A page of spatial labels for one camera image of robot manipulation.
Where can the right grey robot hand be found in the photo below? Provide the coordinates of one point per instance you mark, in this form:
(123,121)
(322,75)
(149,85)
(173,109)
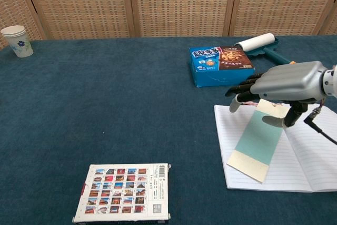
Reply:
(289,82)

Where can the teal and cream bookmark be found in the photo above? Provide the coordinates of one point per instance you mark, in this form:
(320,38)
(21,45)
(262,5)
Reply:
(255,143)

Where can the teal lint roller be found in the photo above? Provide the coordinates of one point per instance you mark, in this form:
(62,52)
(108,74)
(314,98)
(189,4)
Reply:
(256,41)

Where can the open lined notebook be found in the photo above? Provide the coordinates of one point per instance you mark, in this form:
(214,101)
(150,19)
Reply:
(302,161)

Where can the blue cookie box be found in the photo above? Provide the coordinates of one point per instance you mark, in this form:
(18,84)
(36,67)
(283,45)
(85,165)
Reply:
(208,61)

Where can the white postcard box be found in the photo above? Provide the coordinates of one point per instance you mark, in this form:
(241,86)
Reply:
(121,193)

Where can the teal felt table cover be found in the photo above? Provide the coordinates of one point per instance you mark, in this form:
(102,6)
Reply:
(79,103)

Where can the woven folding screen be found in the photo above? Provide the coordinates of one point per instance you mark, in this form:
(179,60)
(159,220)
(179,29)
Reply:
(79,3)

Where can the paper cup with flower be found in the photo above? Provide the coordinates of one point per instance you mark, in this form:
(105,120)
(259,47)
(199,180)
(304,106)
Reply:
(19,43)

